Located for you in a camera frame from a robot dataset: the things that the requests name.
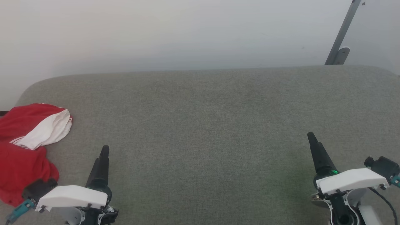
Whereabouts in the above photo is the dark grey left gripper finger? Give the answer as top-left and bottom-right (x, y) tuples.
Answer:
(95, 145), (110, 189)
(85, 157), (101, 188)

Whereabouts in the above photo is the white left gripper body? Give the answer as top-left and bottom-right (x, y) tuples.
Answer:
(35, 184), (119, 225)

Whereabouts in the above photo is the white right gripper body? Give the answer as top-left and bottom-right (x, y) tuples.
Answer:
(311, 168), (390, 225)

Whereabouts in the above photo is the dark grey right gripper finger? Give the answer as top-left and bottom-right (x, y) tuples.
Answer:
(317, 142), (338, 174)
(307, 132), (335, 175)

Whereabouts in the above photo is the red and white jersey shirt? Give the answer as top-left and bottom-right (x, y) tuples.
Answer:
(0, 103), (73, 207)

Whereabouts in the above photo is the grey-green fabric sofa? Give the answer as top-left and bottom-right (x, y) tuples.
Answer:
(0, 65), (400, 225)

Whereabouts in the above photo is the grey metal bar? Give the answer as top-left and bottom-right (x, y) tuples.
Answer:
(325, 0), (363, 65)

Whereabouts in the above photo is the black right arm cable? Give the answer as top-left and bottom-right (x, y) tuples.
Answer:
(368, 187), (399, 225)

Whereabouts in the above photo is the teal left camera plug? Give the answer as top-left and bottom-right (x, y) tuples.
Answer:
(6, 199), (35, 224)

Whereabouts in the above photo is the grey wall bracket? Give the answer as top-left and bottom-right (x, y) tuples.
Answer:
(332, 47), (351, 65)

